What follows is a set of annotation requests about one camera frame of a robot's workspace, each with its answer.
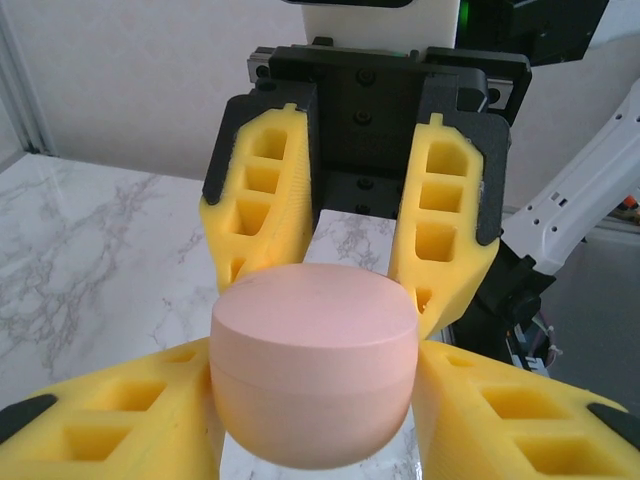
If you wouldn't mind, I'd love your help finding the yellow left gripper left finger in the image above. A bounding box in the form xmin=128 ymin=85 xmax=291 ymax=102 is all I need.
xmin=0 ymin=337 xmax=221 ymax=480

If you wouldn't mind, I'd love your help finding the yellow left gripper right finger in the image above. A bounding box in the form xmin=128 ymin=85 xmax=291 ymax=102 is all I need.
xmin=409 ymin=338 xmax=640 ymax=480

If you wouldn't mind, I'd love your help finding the pink earbud charging case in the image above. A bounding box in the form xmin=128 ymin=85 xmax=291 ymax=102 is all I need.
xmin=208 ymin=263 xmax=420 ymax=471

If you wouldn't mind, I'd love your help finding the aluminium frame post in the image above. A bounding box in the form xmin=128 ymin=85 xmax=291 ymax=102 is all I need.
xmin=0 ymin=0 xmax=57 ymax=157

